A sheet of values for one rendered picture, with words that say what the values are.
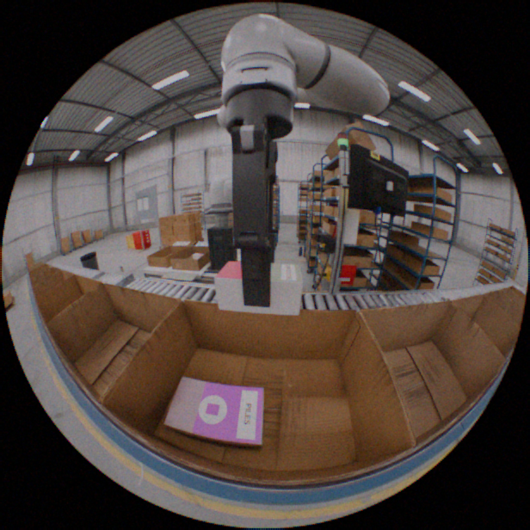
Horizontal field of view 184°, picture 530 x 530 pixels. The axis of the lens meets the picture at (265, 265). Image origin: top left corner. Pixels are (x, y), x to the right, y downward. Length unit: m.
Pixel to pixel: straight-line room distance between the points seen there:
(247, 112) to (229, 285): 0.18
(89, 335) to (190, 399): 0.47
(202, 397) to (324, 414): 0.24
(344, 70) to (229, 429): 0.54
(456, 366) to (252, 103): 0.73
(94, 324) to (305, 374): 0.69
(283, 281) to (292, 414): 0.28
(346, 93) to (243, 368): 0.57
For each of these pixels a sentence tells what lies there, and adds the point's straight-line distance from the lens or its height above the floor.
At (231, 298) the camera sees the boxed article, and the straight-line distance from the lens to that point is 0.20.
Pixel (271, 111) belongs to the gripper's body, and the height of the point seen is 1.34.
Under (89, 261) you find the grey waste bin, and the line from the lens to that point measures 4.57.
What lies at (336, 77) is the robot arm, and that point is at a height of 1.45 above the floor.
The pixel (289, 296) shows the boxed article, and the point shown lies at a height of 1.15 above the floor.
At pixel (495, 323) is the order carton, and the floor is 0.98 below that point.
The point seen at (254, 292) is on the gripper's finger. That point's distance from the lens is 0.18.
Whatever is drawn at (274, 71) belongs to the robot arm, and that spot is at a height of 1.40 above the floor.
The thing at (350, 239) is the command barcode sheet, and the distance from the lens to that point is 0.96.
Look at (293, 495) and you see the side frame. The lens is 0.35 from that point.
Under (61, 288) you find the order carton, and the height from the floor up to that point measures 1.02.
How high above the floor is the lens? 1.25
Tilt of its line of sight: 22 degrees down
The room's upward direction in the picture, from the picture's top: straight up
